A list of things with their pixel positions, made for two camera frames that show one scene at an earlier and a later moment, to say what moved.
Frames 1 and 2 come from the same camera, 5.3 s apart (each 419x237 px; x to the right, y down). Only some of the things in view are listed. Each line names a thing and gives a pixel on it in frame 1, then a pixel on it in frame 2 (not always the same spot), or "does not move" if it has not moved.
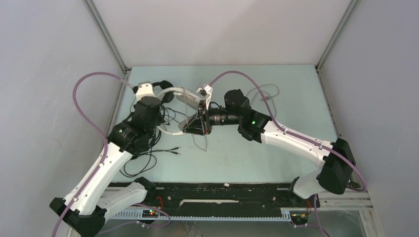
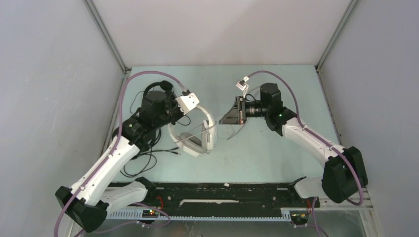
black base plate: (220, 196) does not move
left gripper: (158, 117) -> (171, 100)
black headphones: (168, 96) does not move
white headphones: (188, 99) -> (190, 144)
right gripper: (199, 126) -> (237, 114)
